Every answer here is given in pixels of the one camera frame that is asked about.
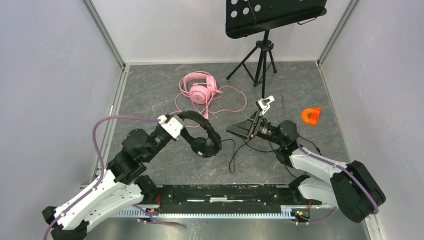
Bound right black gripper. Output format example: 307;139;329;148
225;109;284;146

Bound black headphone cable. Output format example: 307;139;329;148
220;132;323;180

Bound black headphones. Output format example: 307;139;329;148
171;110;222;158

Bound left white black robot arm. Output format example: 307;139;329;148
42;117;185;240

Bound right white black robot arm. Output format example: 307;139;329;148
226;112;386;223

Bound pink headphones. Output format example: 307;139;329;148
179;71;218;105

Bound orange plastic block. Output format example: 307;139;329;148
300;107;321;126

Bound black music stand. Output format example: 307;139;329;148
225;0;327;98

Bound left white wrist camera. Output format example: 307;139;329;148
157;115;186;141

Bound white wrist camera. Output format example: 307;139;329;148
255;95;275;117
157;115;186;141

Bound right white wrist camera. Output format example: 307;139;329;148
255;95;275;117

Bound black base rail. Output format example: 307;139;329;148
137;184;322;215

